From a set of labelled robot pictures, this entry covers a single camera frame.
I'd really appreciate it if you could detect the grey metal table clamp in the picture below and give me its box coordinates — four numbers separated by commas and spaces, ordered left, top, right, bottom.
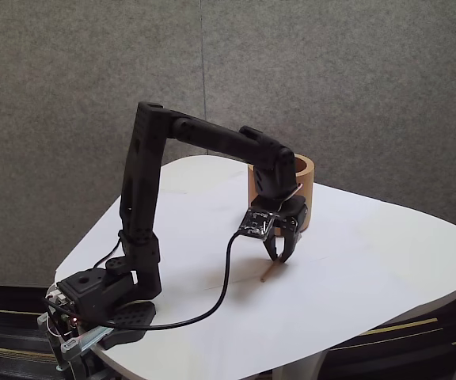
60, 322, 117, 353

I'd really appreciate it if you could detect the motor controller board with wires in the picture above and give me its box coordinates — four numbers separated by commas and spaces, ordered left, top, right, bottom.
37, 283, 83, 340

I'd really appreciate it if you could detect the wooden pen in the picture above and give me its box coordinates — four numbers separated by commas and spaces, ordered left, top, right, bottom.
260, 258, 285, 283

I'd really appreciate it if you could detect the bare camera circuit board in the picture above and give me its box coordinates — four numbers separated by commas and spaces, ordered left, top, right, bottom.
237, 208, 279, 242

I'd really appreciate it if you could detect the brown cylindrical pen holder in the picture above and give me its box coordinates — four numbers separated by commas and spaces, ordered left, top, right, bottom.
247, 153, 316, 234

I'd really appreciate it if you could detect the black camera cable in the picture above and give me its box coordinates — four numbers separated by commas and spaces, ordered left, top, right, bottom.
41, 232, 245, 332

